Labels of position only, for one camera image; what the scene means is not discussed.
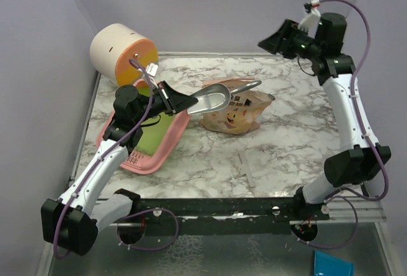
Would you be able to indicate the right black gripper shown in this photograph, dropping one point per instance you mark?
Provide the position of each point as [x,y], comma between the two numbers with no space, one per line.
[279,41]

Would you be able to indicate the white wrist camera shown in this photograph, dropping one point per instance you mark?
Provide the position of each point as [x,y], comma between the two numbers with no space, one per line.
[312,15]
[152,69]

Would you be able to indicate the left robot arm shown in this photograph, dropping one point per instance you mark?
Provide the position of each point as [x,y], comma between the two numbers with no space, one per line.
[74,220]

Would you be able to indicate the metal litter scoop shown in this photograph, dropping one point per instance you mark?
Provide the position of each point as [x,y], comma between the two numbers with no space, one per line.
[216,97]

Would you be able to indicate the cream orange cylindrical container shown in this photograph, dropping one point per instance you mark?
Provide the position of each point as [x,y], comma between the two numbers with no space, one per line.
[113,47]

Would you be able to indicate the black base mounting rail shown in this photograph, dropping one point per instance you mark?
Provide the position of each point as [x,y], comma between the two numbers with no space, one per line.
[220,216]

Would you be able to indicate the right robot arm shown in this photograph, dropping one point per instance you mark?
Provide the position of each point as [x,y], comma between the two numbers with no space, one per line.
[361,156]

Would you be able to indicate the beige cat litter bag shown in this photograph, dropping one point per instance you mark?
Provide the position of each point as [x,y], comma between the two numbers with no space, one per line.
[245,107]

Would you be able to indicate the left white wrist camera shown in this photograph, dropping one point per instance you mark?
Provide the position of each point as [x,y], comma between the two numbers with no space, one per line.
[152,69]

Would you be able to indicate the blue plastic object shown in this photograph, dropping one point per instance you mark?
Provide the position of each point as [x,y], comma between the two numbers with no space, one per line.
[328,265]

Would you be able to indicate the pink litter box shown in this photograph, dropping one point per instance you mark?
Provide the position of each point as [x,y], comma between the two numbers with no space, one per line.
[157,135]

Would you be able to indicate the aluminium frame rail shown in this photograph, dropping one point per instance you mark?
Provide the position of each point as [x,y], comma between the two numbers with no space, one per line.
[367,212]

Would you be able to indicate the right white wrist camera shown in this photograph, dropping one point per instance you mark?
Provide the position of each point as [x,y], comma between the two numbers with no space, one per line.
[312,15]

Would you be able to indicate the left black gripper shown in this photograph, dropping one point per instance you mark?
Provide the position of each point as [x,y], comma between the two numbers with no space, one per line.
[173,101]

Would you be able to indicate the clear bag sealing clip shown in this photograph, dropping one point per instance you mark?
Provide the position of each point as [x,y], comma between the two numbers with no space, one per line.
[245,169]

